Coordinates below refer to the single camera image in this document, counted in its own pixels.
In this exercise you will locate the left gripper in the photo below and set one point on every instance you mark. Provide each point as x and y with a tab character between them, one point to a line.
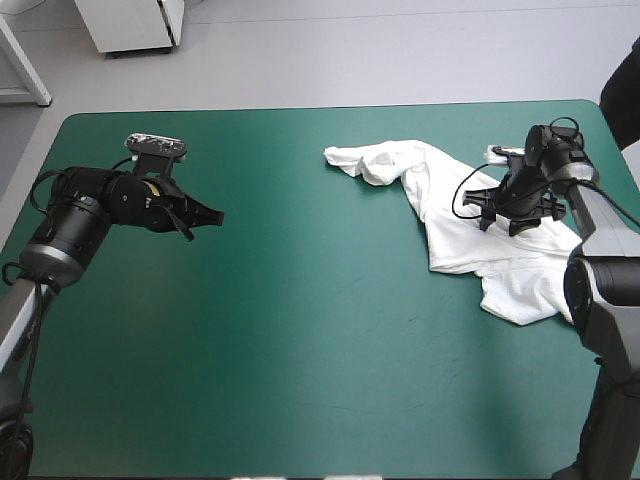
135	202

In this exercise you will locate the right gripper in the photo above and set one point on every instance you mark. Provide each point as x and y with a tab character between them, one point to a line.
520	192

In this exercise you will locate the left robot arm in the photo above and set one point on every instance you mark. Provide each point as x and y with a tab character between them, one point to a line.
65	225

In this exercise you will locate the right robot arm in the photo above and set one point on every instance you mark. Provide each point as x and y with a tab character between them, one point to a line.
600	280

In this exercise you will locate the white T-shirt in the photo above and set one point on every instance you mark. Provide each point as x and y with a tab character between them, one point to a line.
450	200

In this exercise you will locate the white cabinet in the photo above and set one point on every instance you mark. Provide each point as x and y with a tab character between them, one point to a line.
132	25

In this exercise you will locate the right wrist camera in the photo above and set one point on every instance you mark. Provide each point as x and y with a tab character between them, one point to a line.
501	152

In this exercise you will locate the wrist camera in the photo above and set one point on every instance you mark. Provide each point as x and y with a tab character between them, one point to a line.
156	144
501	152

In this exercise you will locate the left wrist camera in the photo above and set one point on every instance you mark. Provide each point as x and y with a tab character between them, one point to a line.
156	144

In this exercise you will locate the white table frame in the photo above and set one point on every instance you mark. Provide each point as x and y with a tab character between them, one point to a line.
27	65

